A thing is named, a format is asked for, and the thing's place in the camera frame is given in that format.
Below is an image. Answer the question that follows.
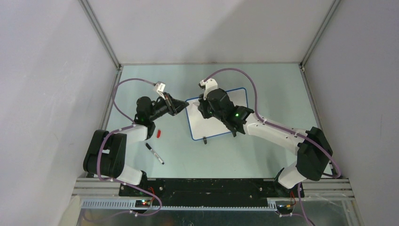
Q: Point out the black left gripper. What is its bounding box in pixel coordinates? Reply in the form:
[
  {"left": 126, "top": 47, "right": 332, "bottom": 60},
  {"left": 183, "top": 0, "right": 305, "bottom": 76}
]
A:
[{"left": 148, "top": 92, "right": 189, "bottom": 121}]

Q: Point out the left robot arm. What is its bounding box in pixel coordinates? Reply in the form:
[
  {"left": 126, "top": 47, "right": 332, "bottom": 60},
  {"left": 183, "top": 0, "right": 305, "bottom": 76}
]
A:
[{"left": 83, "top": 92, "right": 189, "bottom": 196}]

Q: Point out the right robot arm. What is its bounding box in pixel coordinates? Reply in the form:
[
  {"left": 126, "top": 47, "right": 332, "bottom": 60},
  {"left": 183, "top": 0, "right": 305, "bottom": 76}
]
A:
[{"left": 198, "top": 89, "right": 332, "bottom": 197}]

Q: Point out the white blue-framed whiteboard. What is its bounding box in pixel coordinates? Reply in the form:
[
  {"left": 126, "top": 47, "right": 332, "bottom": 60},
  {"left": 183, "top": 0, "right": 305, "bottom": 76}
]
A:
[{"left": 185, "top": 87, "right": 248, "bottom": 141}]

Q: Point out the black whiteboard marker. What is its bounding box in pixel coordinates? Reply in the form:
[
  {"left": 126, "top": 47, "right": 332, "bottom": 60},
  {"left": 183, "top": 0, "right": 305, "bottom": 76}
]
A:
[{"left": 145, "top": 143, "right": 165, "bottom": 165}]

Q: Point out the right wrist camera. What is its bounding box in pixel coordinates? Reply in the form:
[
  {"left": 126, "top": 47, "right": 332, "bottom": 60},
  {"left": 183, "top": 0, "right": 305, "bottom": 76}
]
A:
[{"left": 199, "top": 79, "right": 218, "bottom": 100}]

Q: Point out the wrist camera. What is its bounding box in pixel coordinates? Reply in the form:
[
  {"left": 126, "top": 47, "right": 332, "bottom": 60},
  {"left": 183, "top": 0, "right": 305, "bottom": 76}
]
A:
[
  {"left": 153, "top": 81, "right": 166, "bottom": 99},
  {"left": 199, "top": 79, "right": 218, "bottom": 100}
]

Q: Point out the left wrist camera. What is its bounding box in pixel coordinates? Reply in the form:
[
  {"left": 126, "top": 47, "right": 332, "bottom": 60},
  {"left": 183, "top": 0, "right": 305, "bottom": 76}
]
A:
[{"left": 153, "top": 81, "right": 166, "bottom": 99}]

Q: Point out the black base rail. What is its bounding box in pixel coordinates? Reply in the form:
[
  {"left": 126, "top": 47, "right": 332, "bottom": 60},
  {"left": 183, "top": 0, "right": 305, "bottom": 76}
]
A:
[{"left": 72, "top": 178, "right": 356, "bottom": 212}]

